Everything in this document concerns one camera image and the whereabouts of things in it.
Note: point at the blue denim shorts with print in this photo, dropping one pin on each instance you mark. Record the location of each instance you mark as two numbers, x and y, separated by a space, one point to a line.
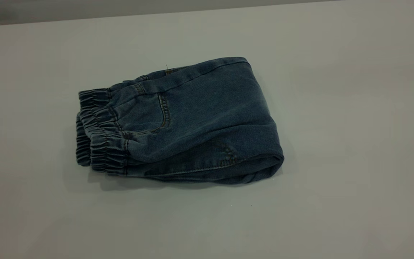
210 108

